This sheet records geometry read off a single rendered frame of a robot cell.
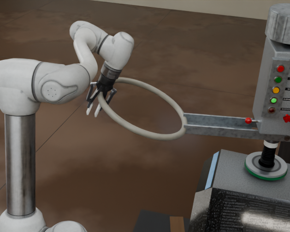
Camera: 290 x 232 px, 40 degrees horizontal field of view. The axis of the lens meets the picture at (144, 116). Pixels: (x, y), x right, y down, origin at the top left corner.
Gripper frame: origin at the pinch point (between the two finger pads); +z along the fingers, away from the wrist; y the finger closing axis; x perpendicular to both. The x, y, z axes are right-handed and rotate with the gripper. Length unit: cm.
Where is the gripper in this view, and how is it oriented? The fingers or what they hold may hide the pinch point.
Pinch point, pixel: (93, 109)
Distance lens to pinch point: 196.7
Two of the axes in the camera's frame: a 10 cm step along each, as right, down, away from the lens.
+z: -4.1, 7.7, 4.8
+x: -1.7, -5.9, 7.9
